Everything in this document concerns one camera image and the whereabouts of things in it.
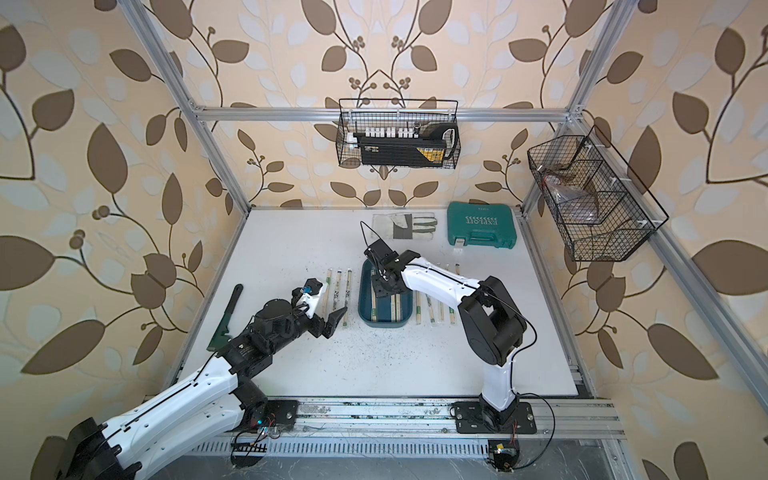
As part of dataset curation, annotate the aluminium frame post left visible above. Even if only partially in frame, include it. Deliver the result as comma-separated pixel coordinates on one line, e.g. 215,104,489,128
118,0,250,215

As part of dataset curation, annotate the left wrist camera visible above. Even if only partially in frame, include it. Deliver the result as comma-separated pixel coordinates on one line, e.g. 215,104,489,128
291,278,326,318

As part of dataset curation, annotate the aluminium frame post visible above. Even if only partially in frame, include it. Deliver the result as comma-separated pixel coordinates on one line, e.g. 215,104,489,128
518,0,638,217
118,0,250,215

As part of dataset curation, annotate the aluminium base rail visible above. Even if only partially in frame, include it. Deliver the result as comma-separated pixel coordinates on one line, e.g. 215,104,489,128
128,394,625,442

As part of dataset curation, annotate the black yellow box in basket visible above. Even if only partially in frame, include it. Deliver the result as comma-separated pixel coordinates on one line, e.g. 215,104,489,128
352,123,460,168

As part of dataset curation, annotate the green pipe wrench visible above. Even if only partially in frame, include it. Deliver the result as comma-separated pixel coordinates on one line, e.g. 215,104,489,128
206,284,243,352

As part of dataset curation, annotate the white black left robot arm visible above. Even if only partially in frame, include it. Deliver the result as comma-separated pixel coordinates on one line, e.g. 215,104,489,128
53,293,346,479

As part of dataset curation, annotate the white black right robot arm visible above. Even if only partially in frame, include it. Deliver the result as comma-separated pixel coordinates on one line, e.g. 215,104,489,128
364,239,529,433

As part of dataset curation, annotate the black wire basket wall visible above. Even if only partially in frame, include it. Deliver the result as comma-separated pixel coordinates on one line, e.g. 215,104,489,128
527,126,669,262
335,97,461,169

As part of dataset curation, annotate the plastic bag in basket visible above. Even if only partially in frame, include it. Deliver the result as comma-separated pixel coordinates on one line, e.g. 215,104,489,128
543,170,599,224

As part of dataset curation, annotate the green plastic tool case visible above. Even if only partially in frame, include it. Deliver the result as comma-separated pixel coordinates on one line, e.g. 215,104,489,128
447,202,517,249

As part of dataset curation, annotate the black wire basket right wall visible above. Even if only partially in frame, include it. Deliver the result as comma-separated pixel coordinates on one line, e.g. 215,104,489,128
527,126,669,262

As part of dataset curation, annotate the teal plastic storage box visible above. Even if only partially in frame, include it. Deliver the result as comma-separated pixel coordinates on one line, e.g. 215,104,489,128
358,260,414,328

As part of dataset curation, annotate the black wire basket back wall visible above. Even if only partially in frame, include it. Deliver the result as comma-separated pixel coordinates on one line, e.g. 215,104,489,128
335,97,461,169

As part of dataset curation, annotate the grey white work glove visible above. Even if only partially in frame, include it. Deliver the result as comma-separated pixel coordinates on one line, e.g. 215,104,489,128
372,212,438,241

